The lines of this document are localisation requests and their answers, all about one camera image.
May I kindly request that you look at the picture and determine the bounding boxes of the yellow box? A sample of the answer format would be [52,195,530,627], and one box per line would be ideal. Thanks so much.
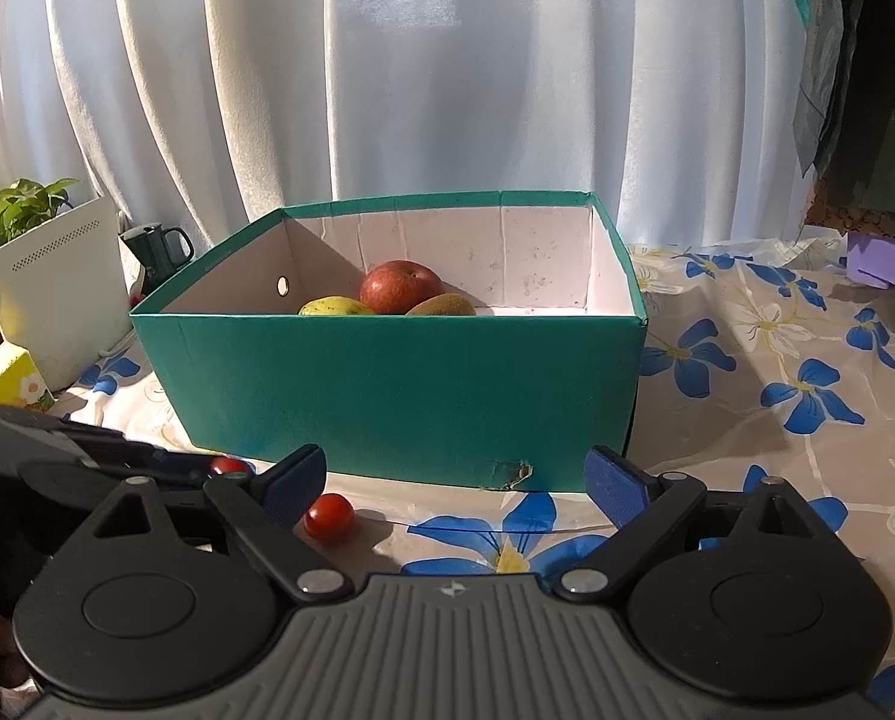
[0,341,56,412]

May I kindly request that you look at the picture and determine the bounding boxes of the purple paper item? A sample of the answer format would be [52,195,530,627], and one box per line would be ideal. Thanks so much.
[846,231,895,290]

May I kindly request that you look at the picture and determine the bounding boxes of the red apple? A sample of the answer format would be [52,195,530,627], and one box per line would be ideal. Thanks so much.
[358,260,445,316]

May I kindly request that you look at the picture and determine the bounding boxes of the yellow-green fruit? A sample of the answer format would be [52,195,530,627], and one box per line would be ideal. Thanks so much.
[298,295,377,317]

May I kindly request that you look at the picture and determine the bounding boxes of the green-brown apple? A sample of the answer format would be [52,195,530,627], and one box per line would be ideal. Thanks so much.
[404,294,478,317]

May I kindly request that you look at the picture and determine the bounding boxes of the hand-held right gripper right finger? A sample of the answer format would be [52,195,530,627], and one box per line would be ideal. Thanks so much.
[554,445,840,599]

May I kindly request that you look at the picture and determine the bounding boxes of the grey plastic bag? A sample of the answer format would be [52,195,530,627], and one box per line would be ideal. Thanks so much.
[792,0,869,177]

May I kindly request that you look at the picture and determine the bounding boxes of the teal cardboard box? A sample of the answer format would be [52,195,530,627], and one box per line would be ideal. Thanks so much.
[128,190,649,494]

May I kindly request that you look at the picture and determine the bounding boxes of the brown patterned box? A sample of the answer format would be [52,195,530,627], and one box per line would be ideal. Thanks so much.
[803,187,895,241]

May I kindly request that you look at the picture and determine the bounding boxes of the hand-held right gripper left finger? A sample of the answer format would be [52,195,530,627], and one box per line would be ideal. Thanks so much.
[78,444,349,604]

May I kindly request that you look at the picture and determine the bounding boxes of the white perforated device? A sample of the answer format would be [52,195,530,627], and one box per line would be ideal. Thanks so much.
[0,196,134,392]

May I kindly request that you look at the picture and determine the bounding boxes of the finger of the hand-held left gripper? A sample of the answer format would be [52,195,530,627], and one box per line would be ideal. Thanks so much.
[0,403,215,476]
[18,462,217,517]

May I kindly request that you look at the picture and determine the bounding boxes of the white curtain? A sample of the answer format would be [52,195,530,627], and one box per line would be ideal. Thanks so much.
[0,0,824,271]

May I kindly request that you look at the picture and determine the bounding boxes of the green potted plant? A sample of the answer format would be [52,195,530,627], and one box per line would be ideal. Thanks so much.
[0,178,80,282]

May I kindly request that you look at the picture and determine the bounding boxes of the blue floral tablecloth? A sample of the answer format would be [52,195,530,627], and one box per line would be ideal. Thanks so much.
[57,236,895,720]

